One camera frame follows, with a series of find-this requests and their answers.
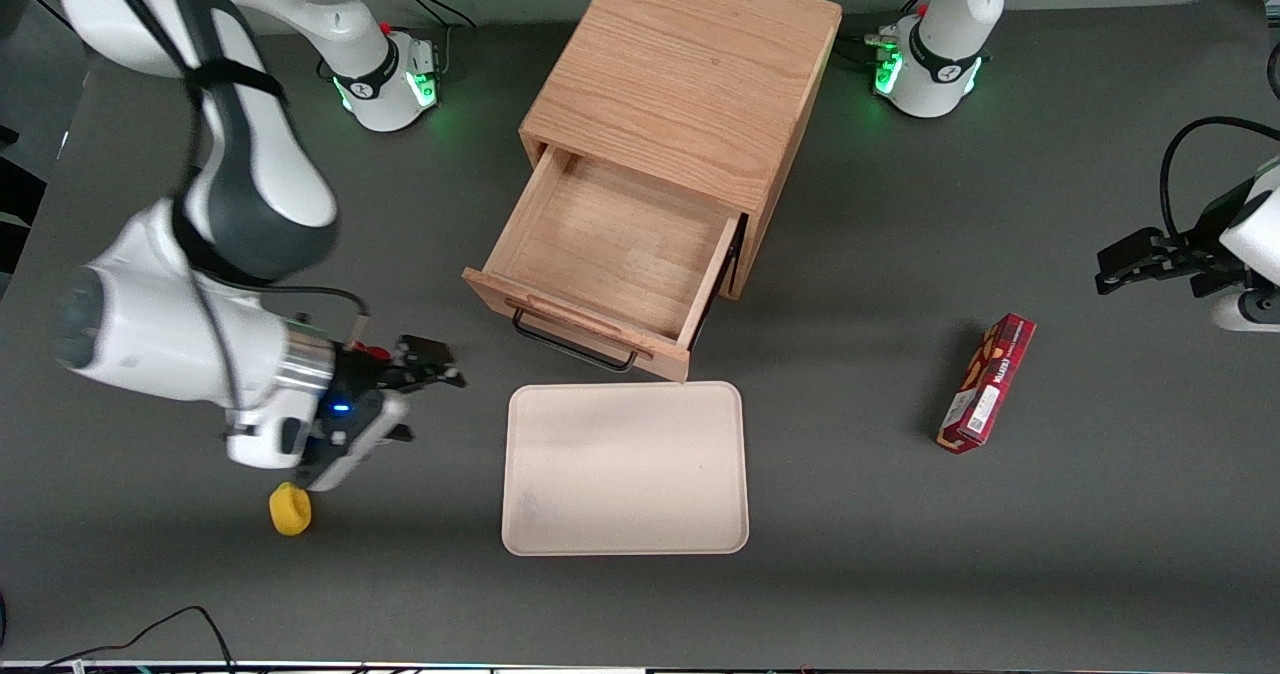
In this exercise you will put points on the black equipment box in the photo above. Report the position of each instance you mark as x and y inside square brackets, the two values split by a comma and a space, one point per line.
[18, 199]

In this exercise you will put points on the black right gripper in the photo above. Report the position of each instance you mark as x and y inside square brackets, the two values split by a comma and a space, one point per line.
[372, 375]

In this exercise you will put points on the wooden drawer cabinet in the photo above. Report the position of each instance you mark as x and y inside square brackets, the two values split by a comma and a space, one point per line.
[690, 74]

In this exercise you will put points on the small red bottle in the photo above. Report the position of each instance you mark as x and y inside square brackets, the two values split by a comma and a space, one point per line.
[375, 353]

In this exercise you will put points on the cream rectangular tray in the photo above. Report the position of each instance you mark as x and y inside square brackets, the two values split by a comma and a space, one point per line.
[625, 469]

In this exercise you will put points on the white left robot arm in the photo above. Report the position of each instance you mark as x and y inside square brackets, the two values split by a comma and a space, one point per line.
[940, 54]

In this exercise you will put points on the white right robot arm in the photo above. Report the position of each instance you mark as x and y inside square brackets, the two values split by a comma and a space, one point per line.
[150, 334]

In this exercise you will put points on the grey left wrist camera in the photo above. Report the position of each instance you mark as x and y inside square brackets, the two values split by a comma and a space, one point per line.
[1250, 311]

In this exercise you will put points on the yellow sponge toy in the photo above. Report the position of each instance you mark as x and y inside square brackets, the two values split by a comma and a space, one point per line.
[290, 512]

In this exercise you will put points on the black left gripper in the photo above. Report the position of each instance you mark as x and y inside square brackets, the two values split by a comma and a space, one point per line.
[1197, 256]

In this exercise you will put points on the red tartan shortbread box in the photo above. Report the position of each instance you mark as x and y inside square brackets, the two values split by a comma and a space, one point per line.
[985, 389]

